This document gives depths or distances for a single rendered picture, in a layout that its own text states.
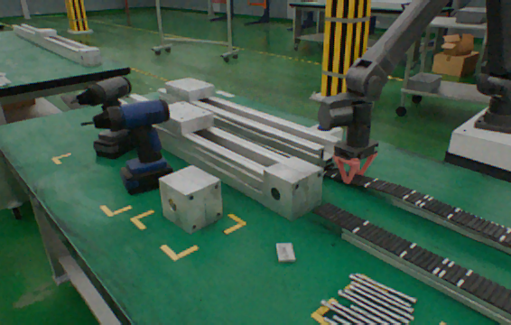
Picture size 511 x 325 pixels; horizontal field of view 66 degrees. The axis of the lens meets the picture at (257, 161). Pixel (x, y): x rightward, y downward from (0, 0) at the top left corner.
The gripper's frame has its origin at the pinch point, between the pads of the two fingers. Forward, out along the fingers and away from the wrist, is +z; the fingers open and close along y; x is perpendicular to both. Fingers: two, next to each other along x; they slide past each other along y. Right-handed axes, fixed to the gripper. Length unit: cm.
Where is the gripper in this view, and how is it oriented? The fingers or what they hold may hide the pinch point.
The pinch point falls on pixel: (352, 176)
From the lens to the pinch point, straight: 102.5
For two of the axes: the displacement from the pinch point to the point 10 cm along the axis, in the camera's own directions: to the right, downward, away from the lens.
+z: 0.0, 9.1, 4.3
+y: -7.4, 2.9, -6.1
